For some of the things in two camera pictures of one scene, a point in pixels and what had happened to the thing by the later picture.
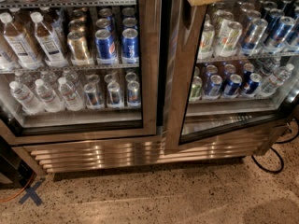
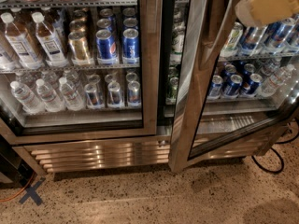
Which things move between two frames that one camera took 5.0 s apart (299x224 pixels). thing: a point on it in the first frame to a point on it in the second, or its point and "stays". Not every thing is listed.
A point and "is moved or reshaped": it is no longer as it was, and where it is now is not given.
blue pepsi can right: x=130 y=47 stays
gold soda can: x=78 y=48 stays
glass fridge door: x=230 y=66 is moved or reshaped
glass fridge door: x=78 y=62 stays
